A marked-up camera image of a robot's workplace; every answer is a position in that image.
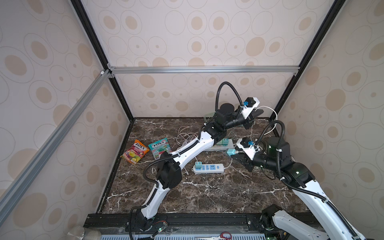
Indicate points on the red handled scissors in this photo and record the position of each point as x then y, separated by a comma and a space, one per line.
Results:
222, 236

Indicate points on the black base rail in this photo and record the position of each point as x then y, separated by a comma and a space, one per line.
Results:
185, 227

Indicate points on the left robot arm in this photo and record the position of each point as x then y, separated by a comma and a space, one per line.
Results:
166, 172

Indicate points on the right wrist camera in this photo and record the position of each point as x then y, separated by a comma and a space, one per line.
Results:
248, 147

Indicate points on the teal charger plug small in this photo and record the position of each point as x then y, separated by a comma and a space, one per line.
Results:
231, 152

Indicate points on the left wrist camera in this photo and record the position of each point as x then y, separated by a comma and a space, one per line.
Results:
250, 104

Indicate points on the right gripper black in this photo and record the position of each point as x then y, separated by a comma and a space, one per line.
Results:
242, 158

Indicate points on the teal charger with teal cable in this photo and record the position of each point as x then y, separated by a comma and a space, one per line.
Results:
225, 142

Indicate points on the orange Fox's candy bag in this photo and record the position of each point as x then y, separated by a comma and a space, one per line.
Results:
135, 153

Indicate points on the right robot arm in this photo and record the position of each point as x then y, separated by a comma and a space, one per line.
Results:
275, 156

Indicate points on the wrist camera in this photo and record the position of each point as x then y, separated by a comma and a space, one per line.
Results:
248, 147
250, 104

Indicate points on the white multicolour power strip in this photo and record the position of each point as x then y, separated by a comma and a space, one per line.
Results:
222, 147

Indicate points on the diagonal aluminium rail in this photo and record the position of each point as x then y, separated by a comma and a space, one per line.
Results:
21, 184

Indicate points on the horizontal aluminium rail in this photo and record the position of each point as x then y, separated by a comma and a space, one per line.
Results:
205, 70

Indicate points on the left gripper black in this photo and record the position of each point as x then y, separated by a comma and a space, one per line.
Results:
254, 113

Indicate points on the teal candy bag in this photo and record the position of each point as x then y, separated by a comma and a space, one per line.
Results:
159, 147

